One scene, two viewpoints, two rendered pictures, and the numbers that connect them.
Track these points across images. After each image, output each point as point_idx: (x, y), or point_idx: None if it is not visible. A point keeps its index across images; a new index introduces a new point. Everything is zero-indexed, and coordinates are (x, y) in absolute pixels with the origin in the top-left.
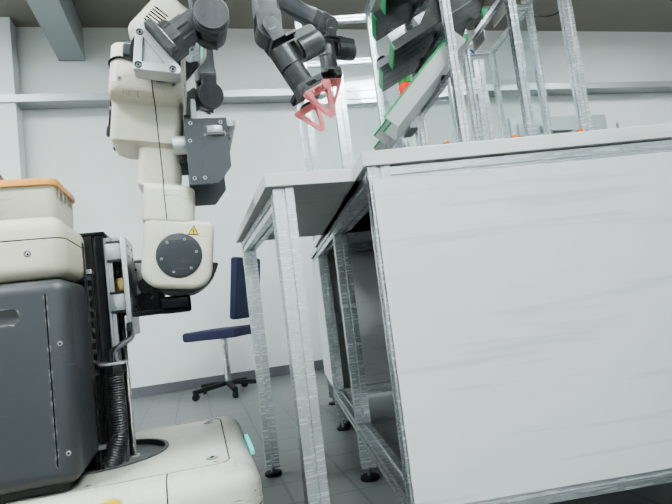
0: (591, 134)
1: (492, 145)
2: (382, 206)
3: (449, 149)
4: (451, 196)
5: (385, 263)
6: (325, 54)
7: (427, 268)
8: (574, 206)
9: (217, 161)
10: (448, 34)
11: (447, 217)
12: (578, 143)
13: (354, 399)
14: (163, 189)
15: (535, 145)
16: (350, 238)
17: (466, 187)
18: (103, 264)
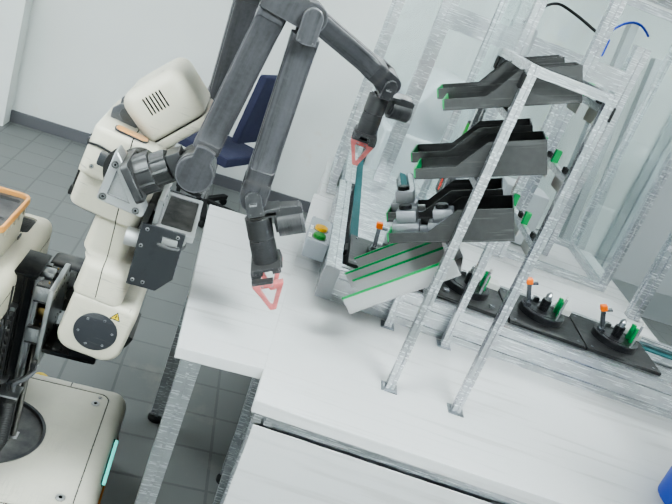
0: (469, 475)
1: (373, 445)
2: (251, 445)
3: (333, 432)
4: (315, 464)
5: (232, 484)
6: (369, 112)
7: (265, 502)
8: None
9: (160, 271)
10: (441, 269)
11: (302, 477)
12: (452, 477)
13: (238, 424)
14: (101, 271)
15: (412, 462)
16: None
17: (331, 464)
18: (28, 302)
